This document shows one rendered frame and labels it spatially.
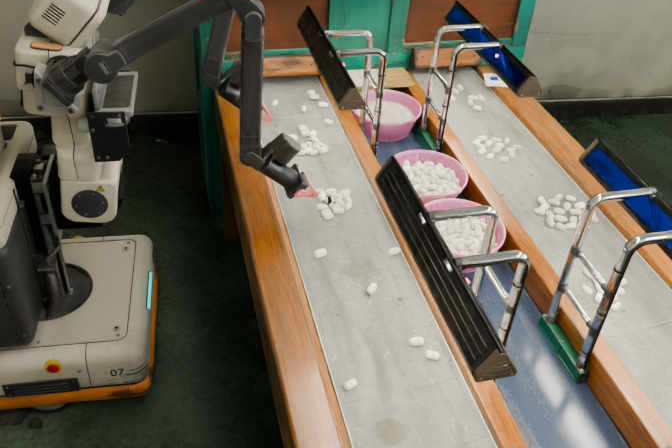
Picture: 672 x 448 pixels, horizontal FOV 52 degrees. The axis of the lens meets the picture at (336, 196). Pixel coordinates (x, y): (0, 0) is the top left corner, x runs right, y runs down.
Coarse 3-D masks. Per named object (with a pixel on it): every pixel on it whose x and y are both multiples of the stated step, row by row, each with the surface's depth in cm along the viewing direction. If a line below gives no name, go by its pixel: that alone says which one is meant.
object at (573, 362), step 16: (608, 192) 155; (624, 192) 155; (640, 192) 156; (656, 192) 157; (592, 208) 155; (576, 240) 161; (640, 240) 142; (656, 240) 143; (576, 256) 161; (624, 256) 144; (592, 272) 156; (624, 272) 146; (560, 288) 170; (608, 288) 150; (560, 304) 173; (576, 304) 164; (608, 304) 152; (544, 320) 178; (592, 320) 160; (560, 336) 173; (592, 336) 159; (560, 352) 172; (576, 352) 169; (576, 368) 165
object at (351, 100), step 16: (304, 16) 237; (304, 32) 232; (320, 32) 221; (320, 48) 217; (320, 64) 213; (336, 64) 204; (336, 80) 200; (352, 80) 206; (336, 96) 197; (352, 96) 192
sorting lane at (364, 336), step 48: (288, 96) 262; (336, 144) 236; (336, 192) 214; (336, 240) 195; (384, 240) 196; (336, 288) 179; (384, 288) 180; (336, 336) 166; (384, 336) 167; (432, 336) 167; (336, 384) 154; (384, 384) 155; (432, 384) 156; (384, 432) 145; (432, 432) 146; (480, 432) 146
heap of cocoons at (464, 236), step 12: (444, 228) 202; (456, 228) 202; (468, 228) 202; (480, 228) 202; (444, 240) 197; (456, 240) 198; (468, 240) 198; (480, 240) 199; (456, 252) 193; (468, 252) 194
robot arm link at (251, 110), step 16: (256, 16) 161; (256, 32) 163; (256, 48) 168; (256, 64) 170; (240, 80) 174; (256, 80) 173; (240, 96) 176; (256, 96) 175; (240, 112) 179; (256, 112) 178; (240, 128) 181; (256, 128) 180; (240, 144) 182; (256, 144) 182; (240, 160) 184
